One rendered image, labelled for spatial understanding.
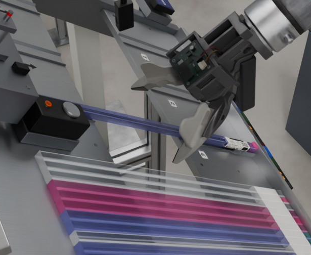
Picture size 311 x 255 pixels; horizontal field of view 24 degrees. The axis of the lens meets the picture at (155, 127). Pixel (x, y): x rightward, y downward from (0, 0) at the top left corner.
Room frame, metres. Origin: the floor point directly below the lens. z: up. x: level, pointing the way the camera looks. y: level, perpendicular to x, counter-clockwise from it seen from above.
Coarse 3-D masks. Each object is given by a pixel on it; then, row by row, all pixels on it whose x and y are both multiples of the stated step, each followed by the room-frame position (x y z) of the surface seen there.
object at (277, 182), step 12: (180, 36) 0.97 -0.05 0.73; (240, 120) 0.76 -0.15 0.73; (240, 132) 0.75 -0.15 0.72; (252, 132) 0.74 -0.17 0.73; (264, 156) 0.69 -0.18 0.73; (264, 168) 0.67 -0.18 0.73; (276, 168) 0.67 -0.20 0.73; (276, 180) 0.64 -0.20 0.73; (288, 192) 0.62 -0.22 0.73; (300, 204) 0.60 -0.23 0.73; (300, 216) 0.58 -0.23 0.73
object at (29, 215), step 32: (0, 0) 0.76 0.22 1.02; (32, 32) 0.73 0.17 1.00; (32, 64) 0.65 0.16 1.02; (64, 64) 0.68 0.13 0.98; (64, 96) 0.61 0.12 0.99; (0, 128) 0.49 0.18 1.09; (96, 128) 0.57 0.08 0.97; (0, 160) 0.44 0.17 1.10; (32, 160) 0.46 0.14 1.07; (0, 192) 0.39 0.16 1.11; (32, 192) 0.41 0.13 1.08; (32, 224) 0.36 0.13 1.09
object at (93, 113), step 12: (84, 108) 0.59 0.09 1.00; (96, 108) 0.60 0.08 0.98; (108, 120) 0.60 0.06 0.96; (120, 120) 0.60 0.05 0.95; (132, 120) 0.61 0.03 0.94; (144, 120) 0.63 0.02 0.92; (156, 132) 0.63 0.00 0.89; (168, 132) 0.64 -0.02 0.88; (216, 144) 0.67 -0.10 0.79; (252, 144) 0.71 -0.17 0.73
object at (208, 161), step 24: (144, 24) 0.95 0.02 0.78; (120, 48) 0.84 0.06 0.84; (144, 48) 0.86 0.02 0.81; (168, 48) 0.91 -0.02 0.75; (168, 96) 0.75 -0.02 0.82; (192, 96) 0.79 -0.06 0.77; (168, 120) 0.68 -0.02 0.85; (192, 168) 0.59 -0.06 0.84; (216, 168) 0.61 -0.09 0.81; (240, 168) 0.65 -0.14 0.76
